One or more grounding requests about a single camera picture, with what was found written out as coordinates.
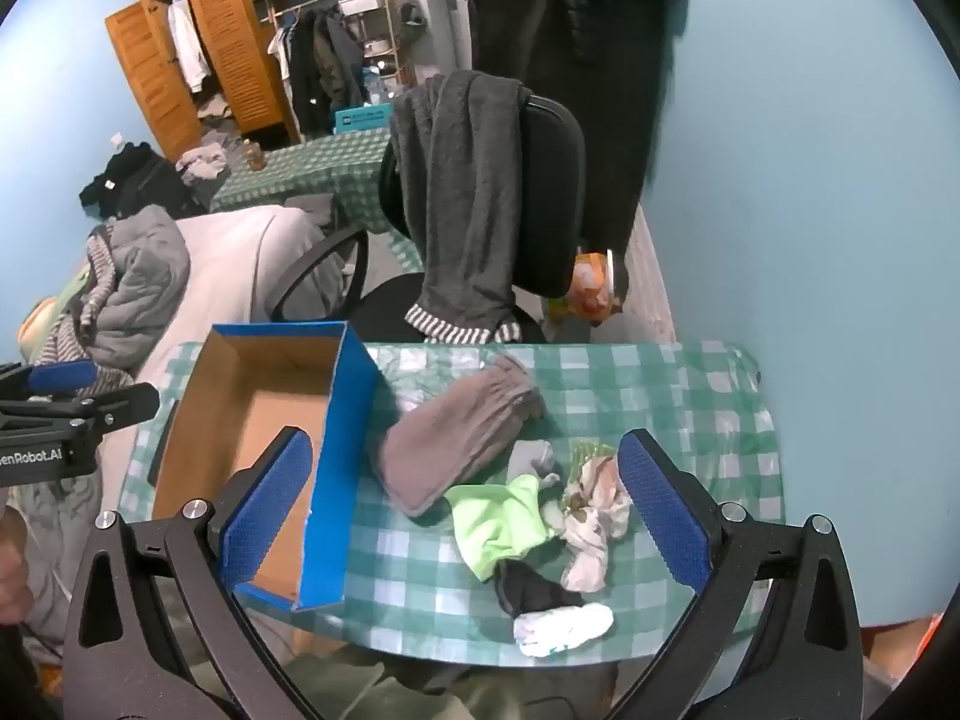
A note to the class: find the dark clothes on rack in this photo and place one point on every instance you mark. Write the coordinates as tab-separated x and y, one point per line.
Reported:
311	67

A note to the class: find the black hanging coat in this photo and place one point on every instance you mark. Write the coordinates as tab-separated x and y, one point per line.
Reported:
570	37

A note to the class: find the green checkered covered table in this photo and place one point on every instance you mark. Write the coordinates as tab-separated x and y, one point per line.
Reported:
315	165

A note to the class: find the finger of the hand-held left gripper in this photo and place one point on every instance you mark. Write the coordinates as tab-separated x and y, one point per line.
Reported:
64	375
112	405

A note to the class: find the black sock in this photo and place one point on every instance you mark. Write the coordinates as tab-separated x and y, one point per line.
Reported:
536	589

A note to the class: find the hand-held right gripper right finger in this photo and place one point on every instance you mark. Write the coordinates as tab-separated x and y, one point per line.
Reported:
664	510

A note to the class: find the person's olive pants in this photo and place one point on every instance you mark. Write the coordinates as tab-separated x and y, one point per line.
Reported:
375	690

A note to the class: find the green patterned sock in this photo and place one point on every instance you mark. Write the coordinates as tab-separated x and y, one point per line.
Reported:
589	452

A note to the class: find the orange snack bag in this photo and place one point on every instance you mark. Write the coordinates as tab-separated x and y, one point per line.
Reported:
592	281

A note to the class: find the striped gray scarf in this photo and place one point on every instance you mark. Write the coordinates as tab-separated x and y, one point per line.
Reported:
97	270

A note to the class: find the black office chair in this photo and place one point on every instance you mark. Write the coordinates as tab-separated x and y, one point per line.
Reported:
551	187

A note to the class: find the neon green cloth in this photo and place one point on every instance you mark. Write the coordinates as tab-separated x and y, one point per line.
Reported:
495	525

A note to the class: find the light gray sock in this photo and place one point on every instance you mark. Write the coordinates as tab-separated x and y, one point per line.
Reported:
529	456

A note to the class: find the green checkered tablecloth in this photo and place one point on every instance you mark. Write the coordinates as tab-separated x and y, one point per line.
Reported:
675	397

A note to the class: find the white hanging shirt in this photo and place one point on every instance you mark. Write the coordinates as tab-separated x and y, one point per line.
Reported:
187	45

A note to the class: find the dark gray striped-cuff garment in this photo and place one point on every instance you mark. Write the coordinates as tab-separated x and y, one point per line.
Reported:
457	187

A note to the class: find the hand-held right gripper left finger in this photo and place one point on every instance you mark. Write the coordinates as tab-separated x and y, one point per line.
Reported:
266	502

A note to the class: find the gray clothes pile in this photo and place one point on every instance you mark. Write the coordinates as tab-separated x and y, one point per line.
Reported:
202	161

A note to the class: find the wooden louvered wardrobe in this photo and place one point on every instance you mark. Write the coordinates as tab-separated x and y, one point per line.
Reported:
232	37

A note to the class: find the pale green pillow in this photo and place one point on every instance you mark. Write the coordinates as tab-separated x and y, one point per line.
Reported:
45	315

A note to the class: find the amber bottle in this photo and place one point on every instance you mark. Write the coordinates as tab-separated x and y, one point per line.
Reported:
253	157

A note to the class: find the blue cardboard box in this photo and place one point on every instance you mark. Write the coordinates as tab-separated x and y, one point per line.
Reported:
337	465

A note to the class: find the teal plastic crate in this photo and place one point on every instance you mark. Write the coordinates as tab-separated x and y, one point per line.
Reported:
360	120

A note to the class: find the gray puffer jacket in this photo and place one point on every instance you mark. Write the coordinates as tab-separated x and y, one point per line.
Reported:
142	277

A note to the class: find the black clothes pile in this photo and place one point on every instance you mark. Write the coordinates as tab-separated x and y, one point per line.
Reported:
142	180

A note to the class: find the white floral sock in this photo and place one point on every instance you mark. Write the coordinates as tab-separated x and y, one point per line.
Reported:
592	532

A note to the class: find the gray sweatpants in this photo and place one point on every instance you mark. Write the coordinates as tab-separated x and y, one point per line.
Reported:
457	435

